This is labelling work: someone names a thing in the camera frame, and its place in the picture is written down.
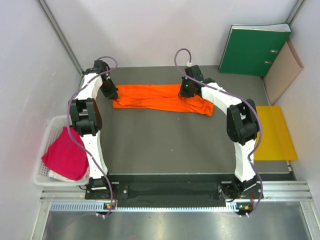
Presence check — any aluminium frame rail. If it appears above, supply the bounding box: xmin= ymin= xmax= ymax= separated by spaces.
xmin=35 ymin=0 xmax=83 ymax=75

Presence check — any white t shirt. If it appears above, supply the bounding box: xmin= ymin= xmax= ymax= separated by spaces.
xmin=48 ymin=170 xmax=74 ymax=182

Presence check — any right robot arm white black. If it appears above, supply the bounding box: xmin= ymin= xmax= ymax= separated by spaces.
xmin=179 ymin=63 xmax=260 ymax=202

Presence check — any white plastic basket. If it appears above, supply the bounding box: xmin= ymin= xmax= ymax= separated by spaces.
xmin=33 ymin=115 xmax=89 ymax=187

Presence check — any green ring binder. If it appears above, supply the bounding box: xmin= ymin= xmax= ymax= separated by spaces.
xmin=219 ymin=23 xmax=292 ymax=77

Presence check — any beige paper folder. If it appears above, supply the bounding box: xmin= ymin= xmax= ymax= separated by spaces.
xmin=263 ymin=38 xmax=304 ymax=105

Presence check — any yellow plastic folder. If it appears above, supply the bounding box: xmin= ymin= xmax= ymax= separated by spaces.
xmin=254 ymin=105 xmax=298 ymax=161

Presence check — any orange t shirt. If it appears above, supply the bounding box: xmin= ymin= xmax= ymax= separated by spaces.
xmin=112 ymin=84 xmax=215 ymax=117

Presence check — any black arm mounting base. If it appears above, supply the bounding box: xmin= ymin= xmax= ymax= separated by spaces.
xmin=85 ymin=174 xmax=263 ymax=207

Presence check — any magenta t shirt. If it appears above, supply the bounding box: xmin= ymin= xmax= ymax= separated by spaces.
xmin=42 ymin=126 xmax=89 ymax=181

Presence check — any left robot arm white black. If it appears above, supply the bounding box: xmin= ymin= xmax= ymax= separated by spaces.
xmin=67 ymin=56 xmax=118 ymax=199

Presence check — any grey slotted cable duct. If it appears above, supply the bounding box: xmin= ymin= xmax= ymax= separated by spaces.
xmin=50 ymin=201 xmax=249 ymax=213

